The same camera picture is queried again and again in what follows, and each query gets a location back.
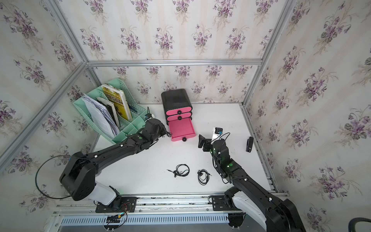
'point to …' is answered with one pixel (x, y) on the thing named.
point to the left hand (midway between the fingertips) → (167, 127)
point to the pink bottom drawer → (181, 129)
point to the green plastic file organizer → (113, 108)
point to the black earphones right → (203, 176)
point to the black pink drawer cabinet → (176, 105)
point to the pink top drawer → (179, 111)
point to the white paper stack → (101, 117)
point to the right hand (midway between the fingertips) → (208, 136)
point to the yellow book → (117, 96)
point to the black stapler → (249, 145)
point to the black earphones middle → (182, 170)
